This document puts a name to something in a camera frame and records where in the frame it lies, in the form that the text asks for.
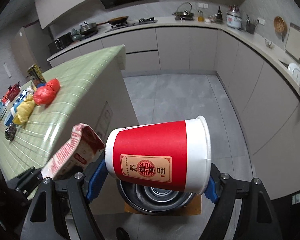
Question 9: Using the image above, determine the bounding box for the red white carton box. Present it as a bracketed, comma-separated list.
[41, 123, 105, 180]

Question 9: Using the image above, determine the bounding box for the yellow cloth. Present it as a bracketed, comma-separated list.
[12, 95, 36, 125]

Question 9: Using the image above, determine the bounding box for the red white paper cup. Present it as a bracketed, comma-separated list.
[104, 115, 212, 194]

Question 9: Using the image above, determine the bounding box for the tall printed drink can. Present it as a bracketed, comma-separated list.
[27, 63, 46, 86]

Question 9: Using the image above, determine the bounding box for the black trash bucket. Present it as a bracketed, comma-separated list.
[116, 180, 195, 211]

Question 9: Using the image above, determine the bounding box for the green checked tablecloth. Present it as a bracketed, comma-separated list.
[0, 45, 126, 180]

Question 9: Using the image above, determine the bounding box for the steel wool scrubber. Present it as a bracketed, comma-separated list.
[5, 123, 17, 141]

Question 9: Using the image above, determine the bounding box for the black shoe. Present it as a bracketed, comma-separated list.
[115, 227, 130, 240]

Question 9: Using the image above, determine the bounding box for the red enamel pot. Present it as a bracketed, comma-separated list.
[4, 82, 20, 102]

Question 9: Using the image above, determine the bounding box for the red plastic bag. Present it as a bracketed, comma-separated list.
[33, 79, 61, 105]

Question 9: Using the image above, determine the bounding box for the blue cloth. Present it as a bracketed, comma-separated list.
[36, 83, 46, 88]

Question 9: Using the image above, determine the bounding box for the refrigerator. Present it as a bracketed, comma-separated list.
[11, 20, 52, 79]

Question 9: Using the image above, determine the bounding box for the white plate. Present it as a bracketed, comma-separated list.
[288, 63, 300, 84]

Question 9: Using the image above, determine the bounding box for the black microwave oven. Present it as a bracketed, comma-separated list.
[48, 32, 73, 54]

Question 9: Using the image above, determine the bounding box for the green ceramic jar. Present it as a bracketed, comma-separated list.
[71, 28, 83, 41]

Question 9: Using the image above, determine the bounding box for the metal baking tray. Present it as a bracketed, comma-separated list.
[285, 23, 300, 63]

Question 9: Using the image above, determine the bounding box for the grey lidded pot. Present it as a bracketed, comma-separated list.
[79, 22, 98, 36]

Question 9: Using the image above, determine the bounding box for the utensil holder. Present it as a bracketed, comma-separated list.
[246, 14, 259, 34]

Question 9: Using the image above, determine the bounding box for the round bamboo basket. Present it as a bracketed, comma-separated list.
[273, 16, 287, 34]

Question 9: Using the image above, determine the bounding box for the white rice cooker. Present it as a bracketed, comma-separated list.
[226, 10, 242, 29]

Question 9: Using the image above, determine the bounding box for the dark sauce bottle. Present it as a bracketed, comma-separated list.
[216, 6, 223, 23]

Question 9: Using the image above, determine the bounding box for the oil bottle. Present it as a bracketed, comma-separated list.
[197, 10, 204, 22]

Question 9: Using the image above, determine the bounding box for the gas stove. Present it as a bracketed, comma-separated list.
[107, 17, 158, 32]

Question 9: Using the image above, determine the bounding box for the wok with handle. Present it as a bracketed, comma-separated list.
[97, 16, 128, 26]

